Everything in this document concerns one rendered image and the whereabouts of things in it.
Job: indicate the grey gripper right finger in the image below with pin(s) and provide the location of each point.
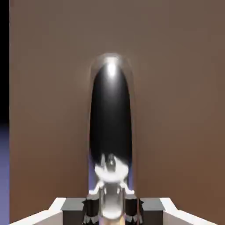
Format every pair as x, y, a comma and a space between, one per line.
154, 211

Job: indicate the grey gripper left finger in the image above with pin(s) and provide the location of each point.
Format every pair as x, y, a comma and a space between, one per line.
70, 211

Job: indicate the brown cabinet door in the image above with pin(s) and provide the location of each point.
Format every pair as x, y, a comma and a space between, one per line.
44, 87

